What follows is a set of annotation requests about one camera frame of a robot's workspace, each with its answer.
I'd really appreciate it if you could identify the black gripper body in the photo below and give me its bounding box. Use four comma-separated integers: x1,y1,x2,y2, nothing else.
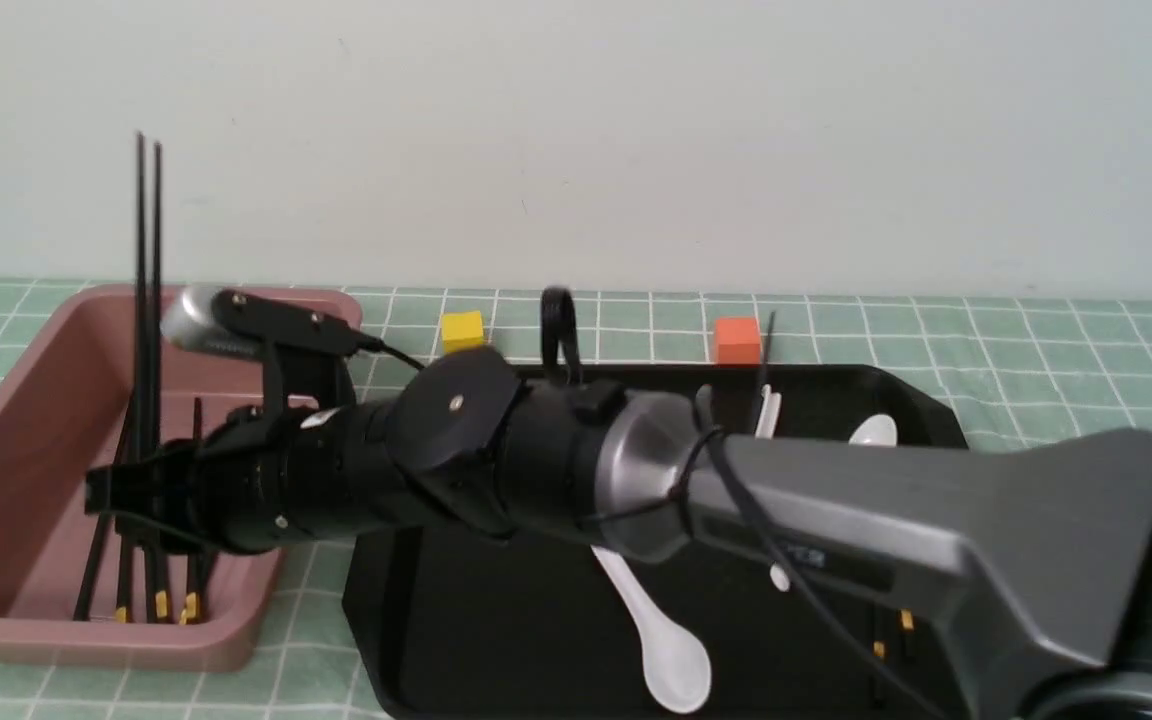
84,406,287,556

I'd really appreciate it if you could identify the black chopstick tray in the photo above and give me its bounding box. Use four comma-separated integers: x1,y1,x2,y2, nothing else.
147,141,162,452
899,609,916,660
867,602,887,708
134,132,150,460

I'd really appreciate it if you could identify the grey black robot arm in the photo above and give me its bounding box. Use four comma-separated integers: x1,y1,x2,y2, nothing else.
84,347,1152,719

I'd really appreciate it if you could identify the black chopstick bin rightmost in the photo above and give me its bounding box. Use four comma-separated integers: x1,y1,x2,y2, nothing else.
179,551,218,626

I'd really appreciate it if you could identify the black chopstick bin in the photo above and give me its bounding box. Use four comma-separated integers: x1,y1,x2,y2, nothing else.
179,551,218,626
143,546,172,623
179,396,207,626
114,536,136,624
71,407,134,623

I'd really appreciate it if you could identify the black chopstick bin leftmost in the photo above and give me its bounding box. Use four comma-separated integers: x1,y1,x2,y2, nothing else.
71,407,134,623

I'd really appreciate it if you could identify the pink plastic bin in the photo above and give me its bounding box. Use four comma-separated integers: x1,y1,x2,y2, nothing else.
0,285,364,673

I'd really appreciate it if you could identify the yellow cube block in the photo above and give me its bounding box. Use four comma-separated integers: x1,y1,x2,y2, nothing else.
440,310,488,355

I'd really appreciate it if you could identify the black plastic tray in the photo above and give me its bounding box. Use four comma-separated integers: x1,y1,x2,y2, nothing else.
342,364,967,719

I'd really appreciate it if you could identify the white spoon bottom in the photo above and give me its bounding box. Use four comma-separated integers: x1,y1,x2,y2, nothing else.
591,547,713,715

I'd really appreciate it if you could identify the orange cube block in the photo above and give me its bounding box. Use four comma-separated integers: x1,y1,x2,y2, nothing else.
712,314,763,366

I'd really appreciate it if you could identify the white spoon middle upright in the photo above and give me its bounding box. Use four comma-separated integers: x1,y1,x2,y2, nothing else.
753,384,782,439

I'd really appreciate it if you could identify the white spoon right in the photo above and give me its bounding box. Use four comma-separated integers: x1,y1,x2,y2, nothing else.
770,414,899,592

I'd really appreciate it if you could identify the green checkered tablecloth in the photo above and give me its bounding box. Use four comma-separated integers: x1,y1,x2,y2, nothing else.
0,276,1152,719

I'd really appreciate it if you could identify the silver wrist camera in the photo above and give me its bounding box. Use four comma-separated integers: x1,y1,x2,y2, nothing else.
159,285,389,363

